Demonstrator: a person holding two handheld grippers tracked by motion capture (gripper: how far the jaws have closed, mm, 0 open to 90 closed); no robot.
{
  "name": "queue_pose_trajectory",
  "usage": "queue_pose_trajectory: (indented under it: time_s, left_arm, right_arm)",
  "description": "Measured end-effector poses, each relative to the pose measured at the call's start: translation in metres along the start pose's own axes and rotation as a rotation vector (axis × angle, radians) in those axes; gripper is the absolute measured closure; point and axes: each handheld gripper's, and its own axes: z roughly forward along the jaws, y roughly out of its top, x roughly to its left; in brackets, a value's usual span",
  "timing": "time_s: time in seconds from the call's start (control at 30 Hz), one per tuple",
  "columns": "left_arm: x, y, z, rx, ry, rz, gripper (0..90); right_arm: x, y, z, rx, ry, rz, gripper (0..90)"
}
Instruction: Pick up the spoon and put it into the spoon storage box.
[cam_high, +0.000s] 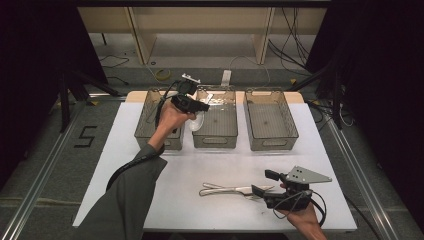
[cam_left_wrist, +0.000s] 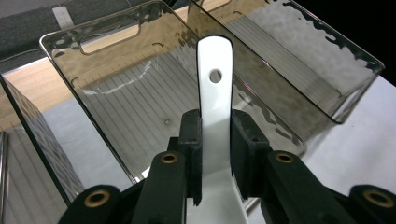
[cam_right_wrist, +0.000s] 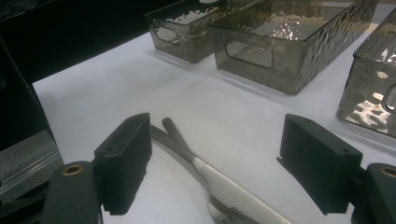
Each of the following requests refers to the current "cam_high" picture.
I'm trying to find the wooden shelf unit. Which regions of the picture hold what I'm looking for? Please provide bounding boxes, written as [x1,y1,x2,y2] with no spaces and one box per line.
[78,7,328,66]

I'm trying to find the clear plastic bin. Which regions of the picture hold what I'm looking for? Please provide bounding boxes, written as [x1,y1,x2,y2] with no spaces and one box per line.
[243,87,300,152]
[192,84,239,149]
[133,87,188,151]

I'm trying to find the thin black floor cable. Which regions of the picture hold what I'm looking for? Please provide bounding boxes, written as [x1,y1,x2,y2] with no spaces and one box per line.
[99,54,130,70]

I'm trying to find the person's left hand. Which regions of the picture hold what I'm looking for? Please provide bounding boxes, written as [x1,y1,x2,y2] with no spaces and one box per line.
[151,99,198,143]

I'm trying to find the white table mat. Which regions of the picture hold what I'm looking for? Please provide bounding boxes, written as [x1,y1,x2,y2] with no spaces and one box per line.
[72,101,358,233]

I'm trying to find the black cable bundle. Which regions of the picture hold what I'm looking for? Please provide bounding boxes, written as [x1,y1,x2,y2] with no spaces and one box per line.
[268,8,316,77]

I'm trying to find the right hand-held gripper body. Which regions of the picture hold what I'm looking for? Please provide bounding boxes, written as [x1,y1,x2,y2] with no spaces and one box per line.
[263,165,333,212]

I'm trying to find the right hand-held gripper cable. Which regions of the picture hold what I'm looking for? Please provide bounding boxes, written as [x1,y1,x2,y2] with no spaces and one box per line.
[272,189,328,228]

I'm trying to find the metal floor rail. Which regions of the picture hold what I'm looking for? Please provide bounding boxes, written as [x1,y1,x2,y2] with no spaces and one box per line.
[0,101,88,240]
[324,116,401,240]

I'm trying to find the person's right hand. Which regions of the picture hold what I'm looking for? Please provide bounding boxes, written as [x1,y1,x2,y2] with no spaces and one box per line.
[279,203,329,240]

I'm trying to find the dark curtain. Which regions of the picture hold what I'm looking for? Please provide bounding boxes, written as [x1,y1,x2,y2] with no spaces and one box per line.
[306,0,424,231]
[0,0,109,188]

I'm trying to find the hand-held gripper cable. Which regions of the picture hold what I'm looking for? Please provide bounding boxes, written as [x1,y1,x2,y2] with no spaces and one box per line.
[105,79,181,192]
[272,189,328,228]

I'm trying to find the white power strip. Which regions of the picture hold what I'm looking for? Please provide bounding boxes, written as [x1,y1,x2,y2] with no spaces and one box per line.
[220,69,232,87]

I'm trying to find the white power strip cable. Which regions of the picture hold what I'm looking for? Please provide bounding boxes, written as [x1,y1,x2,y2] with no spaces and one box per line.
[229,54,272,86]

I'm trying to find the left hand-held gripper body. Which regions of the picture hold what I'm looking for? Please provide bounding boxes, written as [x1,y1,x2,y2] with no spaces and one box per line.
[170,73,203,114]

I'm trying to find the black metal stand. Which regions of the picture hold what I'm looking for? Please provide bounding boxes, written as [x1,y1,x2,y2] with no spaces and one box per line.
[289,59,344,130]
[58,68,121,134]

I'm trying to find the left hand-held gripper cable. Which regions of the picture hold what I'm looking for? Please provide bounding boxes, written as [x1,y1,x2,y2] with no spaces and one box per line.
[105,79,181,192]

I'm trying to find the yellow tape roll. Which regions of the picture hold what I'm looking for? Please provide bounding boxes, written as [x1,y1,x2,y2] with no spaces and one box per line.
[155,68,173,81]

